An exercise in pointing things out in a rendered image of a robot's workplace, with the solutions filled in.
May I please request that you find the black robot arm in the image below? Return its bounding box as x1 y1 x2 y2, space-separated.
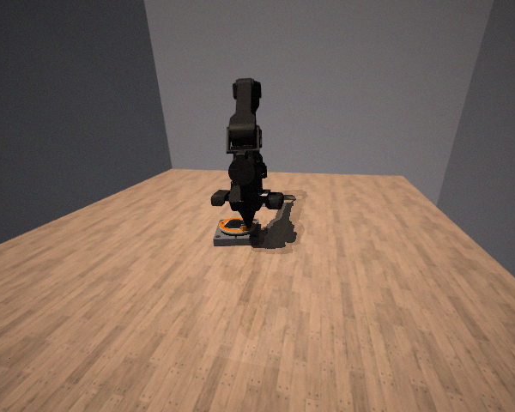
227 78 267 211

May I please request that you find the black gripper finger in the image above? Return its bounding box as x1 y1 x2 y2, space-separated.
248 204 263 228
237 210 249 228

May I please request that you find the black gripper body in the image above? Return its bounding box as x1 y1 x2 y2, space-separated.
211 173 284 209

